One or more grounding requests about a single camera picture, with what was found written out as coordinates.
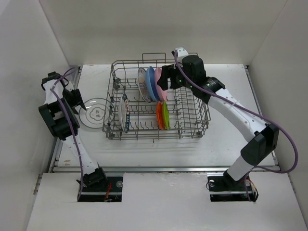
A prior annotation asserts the white plate floral pattern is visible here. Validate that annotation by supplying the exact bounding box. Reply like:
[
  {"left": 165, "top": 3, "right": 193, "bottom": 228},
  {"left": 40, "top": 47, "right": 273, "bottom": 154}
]
[{"left": 137, "top": 67, "right": 152, "bottom": 103}]

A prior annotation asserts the green plate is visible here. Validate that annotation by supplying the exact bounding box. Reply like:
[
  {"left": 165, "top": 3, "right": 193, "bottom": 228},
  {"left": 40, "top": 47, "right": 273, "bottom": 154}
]
[{"left": 162, "top": 102, "right": 170, "bottom": 130}]

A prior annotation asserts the clear glass plate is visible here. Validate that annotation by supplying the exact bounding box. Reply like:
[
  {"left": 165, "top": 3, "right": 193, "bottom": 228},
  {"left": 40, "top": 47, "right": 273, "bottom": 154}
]
[{"left": 78, "top": 98, "right": 114, "bottom": 129}]

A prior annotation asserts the grey wire dish rack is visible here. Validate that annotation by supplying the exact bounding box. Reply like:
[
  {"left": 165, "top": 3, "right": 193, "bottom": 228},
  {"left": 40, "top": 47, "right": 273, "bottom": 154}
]
[{"left": 102, "top": 53, "right": 210, "bottom": 141}]

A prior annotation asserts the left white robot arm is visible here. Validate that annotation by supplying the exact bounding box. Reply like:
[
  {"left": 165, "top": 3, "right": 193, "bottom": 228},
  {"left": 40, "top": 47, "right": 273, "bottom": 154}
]
[{"left": 38, "top": 72, "right": 109, "bottom": 192}]

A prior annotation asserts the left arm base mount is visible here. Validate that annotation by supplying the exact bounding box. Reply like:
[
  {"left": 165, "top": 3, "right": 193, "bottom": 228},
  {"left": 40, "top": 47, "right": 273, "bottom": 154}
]
[{"left": 76, "top": 168, "right": 124, "bottom": 203}]

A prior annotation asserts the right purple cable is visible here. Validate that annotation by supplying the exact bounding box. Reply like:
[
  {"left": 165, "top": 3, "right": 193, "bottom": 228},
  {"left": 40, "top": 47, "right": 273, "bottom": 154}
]
[{"left": 173, "top": 51, "right": 297, "bottom": 202}]

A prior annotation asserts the blue plate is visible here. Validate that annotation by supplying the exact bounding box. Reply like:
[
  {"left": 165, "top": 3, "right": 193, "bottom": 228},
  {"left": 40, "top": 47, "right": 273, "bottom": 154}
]
[{"left": 146, "top": 66, "right": 160, "bottom": 102}]

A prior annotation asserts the pink plate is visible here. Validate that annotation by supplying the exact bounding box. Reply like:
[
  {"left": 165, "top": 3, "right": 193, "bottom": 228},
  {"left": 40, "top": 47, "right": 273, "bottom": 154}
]
[{"left": 154, "top": 67, "right": 167, "bottom": 102}]

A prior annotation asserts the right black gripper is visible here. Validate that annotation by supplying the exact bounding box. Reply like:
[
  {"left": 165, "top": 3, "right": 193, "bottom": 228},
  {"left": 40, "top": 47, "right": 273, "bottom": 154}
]
[{"left": 156, "top": 63, "right": 194, "bottom": 90}]

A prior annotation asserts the white plate teal rim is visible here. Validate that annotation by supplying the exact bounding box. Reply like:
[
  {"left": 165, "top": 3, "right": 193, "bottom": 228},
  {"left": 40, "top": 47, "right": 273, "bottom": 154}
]
[{"left": 119, "top": 93, "right": 130, "bottom": 133}]

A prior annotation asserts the orange plate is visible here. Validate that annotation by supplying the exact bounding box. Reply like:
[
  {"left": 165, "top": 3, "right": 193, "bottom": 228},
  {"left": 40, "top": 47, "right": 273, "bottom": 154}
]
[{"left": 156, "top": 102, "right": 165, "bottom": 130}]

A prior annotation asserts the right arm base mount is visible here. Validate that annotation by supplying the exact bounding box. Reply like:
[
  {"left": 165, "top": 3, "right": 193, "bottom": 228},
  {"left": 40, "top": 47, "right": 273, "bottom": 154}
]
[{"left": 205, "top": 173, "right": 259, "bottom": 202}]

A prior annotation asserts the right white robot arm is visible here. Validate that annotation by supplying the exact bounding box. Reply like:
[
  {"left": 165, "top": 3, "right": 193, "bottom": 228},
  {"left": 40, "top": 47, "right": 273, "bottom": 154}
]
[{"left": 158, "top": 49, "right": 279, "bottom": 190}]

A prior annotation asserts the front aluminium rail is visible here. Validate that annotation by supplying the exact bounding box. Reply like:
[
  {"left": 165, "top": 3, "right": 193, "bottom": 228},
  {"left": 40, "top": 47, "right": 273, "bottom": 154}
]
[{"left": 51, "top": 165, "right": 280, "bottom": 173}]

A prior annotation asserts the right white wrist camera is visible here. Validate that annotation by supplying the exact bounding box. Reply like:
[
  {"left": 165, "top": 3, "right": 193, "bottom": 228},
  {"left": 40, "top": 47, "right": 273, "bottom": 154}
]
[{"left": 172, "top": 47, "right": 189, "bottom": 58}]

